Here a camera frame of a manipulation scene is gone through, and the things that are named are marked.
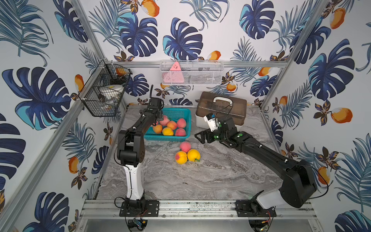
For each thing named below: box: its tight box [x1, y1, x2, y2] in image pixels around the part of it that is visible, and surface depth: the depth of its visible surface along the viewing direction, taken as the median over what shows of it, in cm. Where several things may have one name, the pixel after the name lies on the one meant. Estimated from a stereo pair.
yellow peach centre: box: [186, 148, 201, 162], surface depth 90 cm
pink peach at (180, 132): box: [175, 128, 186, 137], surface depth 99 cm
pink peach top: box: [179, 141, 192, 154], surface depth 94 cm
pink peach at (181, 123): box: [176, 117, 187, 129], surface depth 105 cm
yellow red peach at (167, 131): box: [162, 126, 174, 136], surface depth 100 cm
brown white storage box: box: [195, 91, 248, 131], surface depth 97 cm
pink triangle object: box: [163, 61, 185, 84], surface depth 92 cm
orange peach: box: [152, 124, 163, 134], surface depth 102 cm
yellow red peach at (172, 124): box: [166, 120, 178, 131], surface depth 105 cm
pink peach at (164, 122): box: [156, 115, 170, 127], surface depth 106 cm
